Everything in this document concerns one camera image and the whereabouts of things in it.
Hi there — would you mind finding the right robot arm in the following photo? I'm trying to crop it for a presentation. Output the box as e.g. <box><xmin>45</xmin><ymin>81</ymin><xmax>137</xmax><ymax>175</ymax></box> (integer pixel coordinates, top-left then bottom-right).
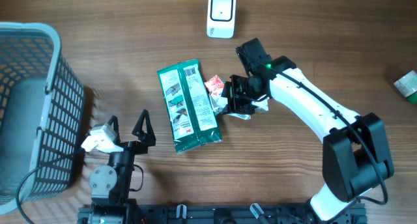
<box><xmin>222</xmin><ymin>38</ymin><xmax>394</xmax><ymax>223</ymax></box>

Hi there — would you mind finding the green 3M cloth package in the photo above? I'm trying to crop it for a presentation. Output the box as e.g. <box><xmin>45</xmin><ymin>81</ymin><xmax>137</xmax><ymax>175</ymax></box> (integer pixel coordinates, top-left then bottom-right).
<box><xmin>157</xmin><ymin>59</ymin><xmax>222</xmax><ymax>154</ymax></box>

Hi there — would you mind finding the red white small box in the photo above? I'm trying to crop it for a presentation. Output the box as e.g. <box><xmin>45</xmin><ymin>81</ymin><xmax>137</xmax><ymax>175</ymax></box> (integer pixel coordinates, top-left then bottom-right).
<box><xmin>205</xmin><ymin>75</ymin><xmax>224</xmax><ymax>96</ymax></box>

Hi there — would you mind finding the white barcode scanner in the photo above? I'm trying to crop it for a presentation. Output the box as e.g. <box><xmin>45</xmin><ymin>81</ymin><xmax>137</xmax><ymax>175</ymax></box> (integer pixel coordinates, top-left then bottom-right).
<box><xmin>207</xmin><ymin>0</ymin><xmax>237</xmax><ymax>38</ymax></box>

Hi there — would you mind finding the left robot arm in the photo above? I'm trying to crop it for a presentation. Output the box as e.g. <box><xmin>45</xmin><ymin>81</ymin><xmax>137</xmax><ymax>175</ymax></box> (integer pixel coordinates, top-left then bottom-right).
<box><xmin>78</xmin><ymin>109</ymin><xmax>156</xmax><ymax>224</ymax></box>

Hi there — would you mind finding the grey mesh plastic basket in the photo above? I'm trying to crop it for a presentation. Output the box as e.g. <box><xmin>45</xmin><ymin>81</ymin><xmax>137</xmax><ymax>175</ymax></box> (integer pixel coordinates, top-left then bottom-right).
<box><xmin>1</xmin><ymin>22</ymin><xmax>85</xmax><ymax>214</ymax></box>

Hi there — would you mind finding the white tissue pack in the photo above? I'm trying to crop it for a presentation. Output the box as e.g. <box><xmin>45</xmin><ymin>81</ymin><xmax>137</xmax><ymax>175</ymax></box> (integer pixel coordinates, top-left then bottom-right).
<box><xmin>209</xmin><ymin>93</ymin><xmax>269</xmax><ymax>120</ymax></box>

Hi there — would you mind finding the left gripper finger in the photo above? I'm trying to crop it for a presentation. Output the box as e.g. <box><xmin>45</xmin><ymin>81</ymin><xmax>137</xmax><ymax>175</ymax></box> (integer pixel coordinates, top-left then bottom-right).
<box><xmin>108</xmin><ymin>115</ymin><xmax>121</xmax><ymax>143</ymax></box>
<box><xmin>132</xmin><ymin>109</ymin><xmax>156</xmax><ymax>147</ymax></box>

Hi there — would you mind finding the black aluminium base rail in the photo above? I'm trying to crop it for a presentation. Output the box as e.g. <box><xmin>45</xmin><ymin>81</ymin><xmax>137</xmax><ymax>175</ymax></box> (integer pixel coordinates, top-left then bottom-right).
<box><xmin>78</xmin><ymin>203</ymin><xmax>366</xmax><ymax>224</ymax></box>

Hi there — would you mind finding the green lid jar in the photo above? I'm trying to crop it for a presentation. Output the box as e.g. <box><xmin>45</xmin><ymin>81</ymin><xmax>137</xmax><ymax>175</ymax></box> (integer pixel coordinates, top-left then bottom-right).
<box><xmin>394</xmin><ymin>70</ymin><xmax>417</xmax><ymax>104</ymax></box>

